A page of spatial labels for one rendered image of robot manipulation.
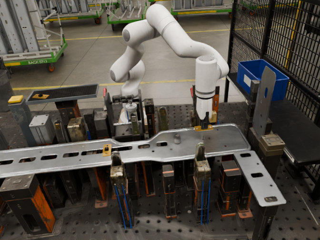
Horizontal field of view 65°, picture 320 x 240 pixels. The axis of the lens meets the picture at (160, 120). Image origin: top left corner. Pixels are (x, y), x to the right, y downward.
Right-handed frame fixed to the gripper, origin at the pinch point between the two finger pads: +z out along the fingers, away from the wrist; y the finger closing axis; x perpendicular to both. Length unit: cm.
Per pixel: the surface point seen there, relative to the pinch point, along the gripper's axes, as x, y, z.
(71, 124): -64, -14, 1
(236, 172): 8.8, 21.8, 11.1
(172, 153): -16.1, 7.5, 9.2
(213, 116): 7.9, -10.9, 4.6
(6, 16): -254, -407, 16
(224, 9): 222, -640, 87
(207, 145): 0.8, 4.7, 9.2
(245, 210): 16.2, 22.6, 37.9
